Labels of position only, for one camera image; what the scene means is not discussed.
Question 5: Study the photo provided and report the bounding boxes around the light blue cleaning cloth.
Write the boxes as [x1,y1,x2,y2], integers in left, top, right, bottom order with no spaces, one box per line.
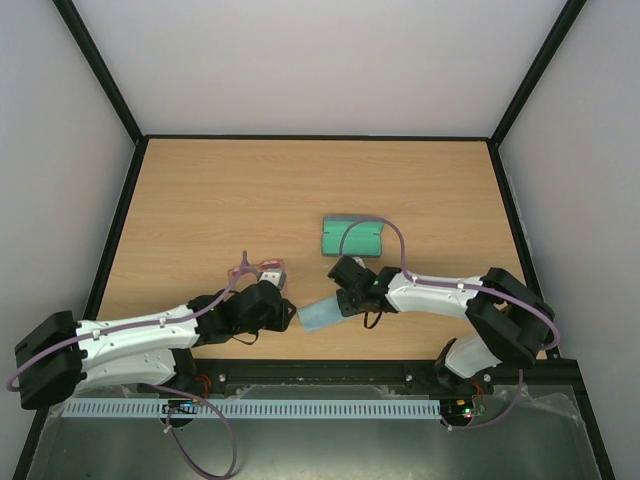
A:
[297,296,347,332]

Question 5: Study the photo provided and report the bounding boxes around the light blue slotted cable duct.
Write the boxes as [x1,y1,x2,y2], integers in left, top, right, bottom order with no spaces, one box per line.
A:
[61,398,441,420]

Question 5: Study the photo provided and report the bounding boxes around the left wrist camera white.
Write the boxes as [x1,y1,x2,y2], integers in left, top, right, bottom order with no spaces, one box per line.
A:
[259,269,287,290]

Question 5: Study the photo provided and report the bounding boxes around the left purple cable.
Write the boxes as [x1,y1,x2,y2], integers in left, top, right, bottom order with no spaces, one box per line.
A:
[5,250,239,477]

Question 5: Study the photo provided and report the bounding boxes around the pink translucent sunglasses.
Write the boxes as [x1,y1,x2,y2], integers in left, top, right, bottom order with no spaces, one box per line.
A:
[235,259,286,289]

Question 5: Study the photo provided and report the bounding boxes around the grey glasses case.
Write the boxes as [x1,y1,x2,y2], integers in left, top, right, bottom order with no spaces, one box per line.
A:
[321,215,384,258]

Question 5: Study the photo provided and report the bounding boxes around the metal tray foreground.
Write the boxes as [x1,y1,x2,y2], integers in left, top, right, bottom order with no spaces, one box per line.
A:
[28,386,600,479]

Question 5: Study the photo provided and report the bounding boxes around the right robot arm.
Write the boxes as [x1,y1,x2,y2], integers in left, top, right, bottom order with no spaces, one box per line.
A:
[328,256,560,394]

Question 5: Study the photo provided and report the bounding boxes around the black aluminium frame rail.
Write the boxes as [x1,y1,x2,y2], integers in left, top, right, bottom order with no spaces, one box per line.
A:
[49,355,581,396]

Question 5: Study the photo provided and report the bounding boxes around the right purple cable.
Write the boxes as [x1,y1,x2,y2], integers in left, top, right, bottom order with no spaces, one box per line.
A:
[337,217,561,434]

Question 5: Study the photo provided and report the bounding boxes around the purple cable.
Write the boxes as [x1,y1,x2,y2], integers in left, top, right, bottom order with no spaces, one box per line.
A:
[337,217,561,434]
[5,250,239,477]

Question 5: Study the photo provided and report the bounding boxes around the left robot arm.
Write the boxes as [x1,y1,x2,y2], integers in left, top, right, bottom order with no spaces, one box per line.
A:
[6,280,297,410]

